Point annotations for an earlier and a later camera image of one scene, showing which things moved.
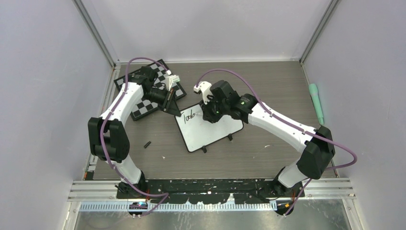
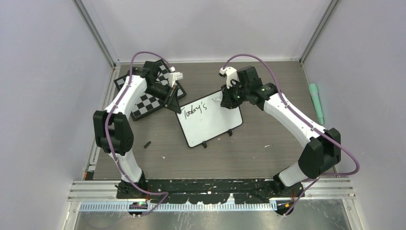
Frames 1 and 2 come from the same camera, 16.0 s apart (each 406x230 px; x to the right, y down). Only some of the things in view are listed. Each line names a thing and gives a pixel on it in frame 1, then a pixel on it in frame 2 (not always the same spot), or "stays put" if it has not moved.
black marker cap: [147, 144] stays put
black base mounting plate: [209, 191] stays put
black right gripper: [208, 114] to [228, 101]
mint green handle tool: [314, 92] stays put
